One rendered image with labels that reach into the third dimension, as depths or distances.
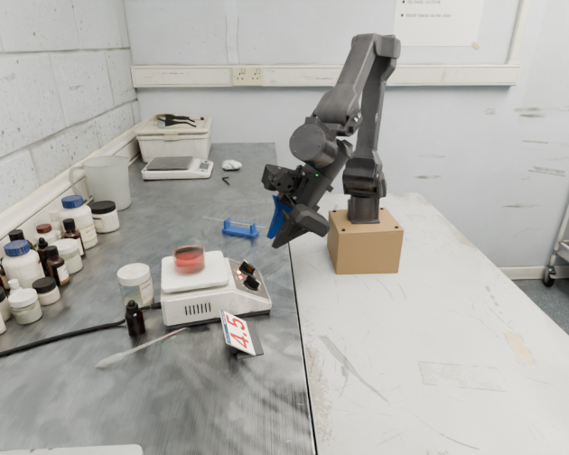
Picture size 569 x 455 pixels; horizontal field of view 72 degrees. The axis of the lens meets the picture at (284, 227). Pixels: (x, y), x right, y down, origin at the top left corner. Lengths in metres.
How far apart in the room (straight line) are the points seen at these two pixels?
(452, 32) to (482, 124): 0.50
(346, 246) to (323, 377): 0.32
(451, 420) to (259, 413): 0.27
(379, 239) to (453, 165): 1.57
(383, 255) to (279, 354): 0.35
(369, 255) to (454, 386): 0.34
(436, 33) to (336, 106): 1.59
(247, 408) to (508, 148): 2.17
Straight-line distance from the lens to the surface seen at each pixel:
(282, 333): 0.74
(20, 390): 0.76
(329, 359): 0.69
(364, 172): 0.85
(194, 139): 1.77
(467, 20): 2.30
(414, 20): 2.20
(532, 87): 2.51
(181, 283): 0.73
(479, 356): 0.77
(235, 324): 0.73
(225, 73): 2.04
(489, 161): 2.50
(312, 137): 0.60
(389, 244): 0.90
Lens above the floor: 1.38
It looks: 25 degrees down
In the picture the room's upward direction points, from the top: straight up
